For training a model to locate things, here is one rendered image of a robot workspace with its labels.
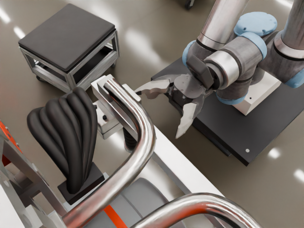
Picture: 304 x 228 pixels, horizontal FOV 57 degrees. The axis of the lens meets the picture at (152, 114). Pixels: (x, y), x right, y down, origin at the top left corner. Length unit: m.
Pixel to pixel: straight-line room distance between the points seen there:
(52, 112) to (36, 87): 1.48
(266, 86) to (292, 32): 0.36
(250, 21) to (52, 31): 1.00
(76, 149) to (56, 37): 1.25
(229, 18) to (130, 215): 0.62
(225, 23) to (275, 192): 0.94
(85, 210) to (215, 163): 1.19
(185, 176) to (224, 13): 0.57
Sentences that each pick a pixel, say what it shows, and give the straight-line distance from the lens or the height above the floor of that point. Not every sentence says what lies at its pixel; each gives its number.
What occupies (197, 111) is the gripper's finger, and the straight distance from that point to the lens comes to 0.62.
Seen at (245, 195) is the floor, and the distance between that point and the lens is 1.48.
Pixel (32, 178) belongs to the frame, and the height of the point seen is 0.78.
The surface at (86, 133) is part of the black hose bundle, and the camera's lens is 0.38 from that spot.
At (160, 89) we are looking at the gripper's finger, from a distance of 0.65.
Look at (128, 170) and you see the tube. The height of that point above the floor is 1.01.
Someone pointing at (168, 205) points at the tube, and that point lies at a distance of 0.35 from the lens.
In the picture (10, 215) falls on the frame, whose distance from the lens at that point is 0.26.
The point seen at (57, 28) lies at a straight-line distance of 1.64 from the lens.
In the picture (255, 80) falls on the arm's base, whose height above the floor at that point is 0.41.
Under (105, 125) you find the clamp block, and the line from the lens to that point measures 0.47.
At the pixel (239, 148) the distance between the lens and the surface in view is 1.22.
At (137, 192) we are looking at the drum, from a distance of 0.46.
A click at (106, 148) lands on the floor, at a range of 1.52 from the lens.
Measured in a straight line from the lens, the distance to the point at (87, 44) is 1.51.
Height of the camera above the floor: 1.35
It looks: 57 degrees down
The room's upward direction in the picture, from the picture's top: straight up
